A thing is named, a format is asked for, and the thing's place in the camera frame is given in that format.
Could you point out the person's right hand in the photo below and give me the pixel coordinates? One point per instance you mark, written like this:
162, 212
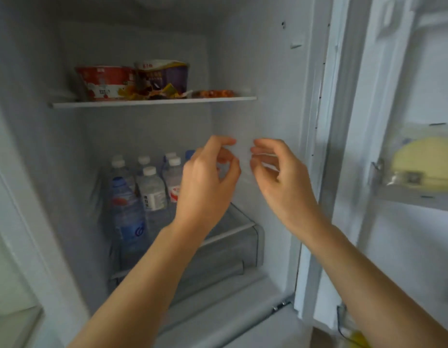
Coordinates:
289, 192

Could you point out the person's left hand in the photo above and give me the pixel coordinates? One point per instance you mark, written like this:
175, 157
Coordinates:
204, 192

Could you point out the plain blue cap water bottle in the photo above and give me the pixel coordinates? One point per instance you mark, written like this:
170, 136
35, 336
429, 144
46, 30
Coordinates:
189, 154

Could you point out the white label water bottle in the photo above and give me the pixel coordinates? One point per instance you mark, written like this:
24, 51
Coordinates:
151, 193

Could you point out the purple cap water bottle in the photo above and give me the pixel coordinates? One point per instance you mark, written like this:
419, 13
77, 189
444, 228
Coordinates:
128, 217

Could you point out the orange sausages bunch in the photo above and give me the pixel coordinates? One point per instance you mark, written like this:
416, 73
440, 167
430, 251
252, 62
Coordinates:
213, 93

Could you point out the white refrigerator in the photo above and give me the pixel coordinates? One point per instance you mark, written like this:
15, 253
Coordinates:
264, 86

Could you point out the purple instant noodles cup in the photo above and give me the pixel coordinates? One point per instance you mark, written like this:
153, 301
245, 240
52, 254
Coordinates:
169, 74

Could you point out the bun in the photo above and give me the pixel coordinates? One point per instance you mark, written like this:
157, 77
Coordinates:
423, 163

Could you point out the red instant noodle cup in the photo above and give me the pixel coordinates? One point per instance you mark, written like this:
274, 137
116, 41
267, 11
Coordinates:
104, 83

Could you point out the person's right forearm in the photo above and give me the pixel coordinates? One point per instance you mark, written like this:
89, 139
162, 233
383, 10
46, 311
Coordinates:
372, 293

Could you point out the person's left forearm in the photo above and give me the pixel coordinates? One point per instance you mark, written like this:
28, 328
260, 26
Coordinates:
137, 297

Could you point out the glass refrigerator shelf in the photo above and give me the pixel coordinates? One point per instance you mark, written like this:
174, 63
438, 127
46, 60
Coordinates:
231, 228
155, 102

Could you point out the white sliding glass door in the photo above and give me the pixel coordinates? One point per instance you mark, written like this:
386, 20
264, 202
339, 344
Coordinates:
10, 304

